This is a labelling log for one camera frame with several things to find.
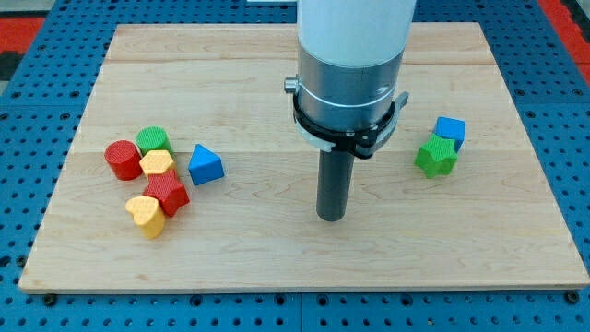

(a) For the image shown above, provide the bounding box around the green cylinder block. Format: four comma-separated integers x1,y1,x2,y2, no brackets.
136,126,173,156

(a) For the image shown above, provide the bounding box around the black clamp ring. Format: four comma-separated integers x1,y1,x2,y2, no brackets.
291,90,410,160

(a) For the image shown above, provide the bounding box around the blue triangle block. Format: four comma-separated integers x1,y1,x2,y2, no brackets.
188,144,225,185

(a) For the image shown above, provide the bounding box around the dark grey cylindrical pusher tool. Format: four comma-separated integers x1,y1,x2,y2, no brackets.
316,150,354,221

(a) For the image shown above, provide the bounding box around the red star block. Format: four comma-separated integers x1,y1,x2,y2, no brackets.
143,169,190,217

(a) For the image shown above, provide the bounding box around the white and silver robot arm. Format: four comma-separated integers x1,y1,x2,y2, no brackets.
284,0,417,132

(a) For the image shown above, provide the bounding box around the blue cube block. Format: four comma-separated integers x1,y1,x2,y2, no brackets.
433,116,466,152

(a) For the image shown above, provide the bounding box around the wooden board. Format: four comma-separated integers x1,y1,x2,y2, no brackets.
18,23,589,294

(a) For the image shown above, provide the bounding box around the green star block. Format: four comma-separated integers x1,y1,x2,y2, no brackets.
414,134,458,179

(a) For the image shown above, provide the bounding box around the yellow heart block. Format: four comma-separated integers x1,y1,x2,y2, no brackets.
125,196,166,239

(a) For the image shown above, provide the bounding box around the red cylinder block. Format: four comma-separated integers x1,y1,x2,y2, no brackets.
104,140,143,181

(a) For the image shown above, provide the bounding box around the yellow pentagon block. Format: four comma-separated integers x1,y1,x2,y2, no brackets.
139,149,176,177

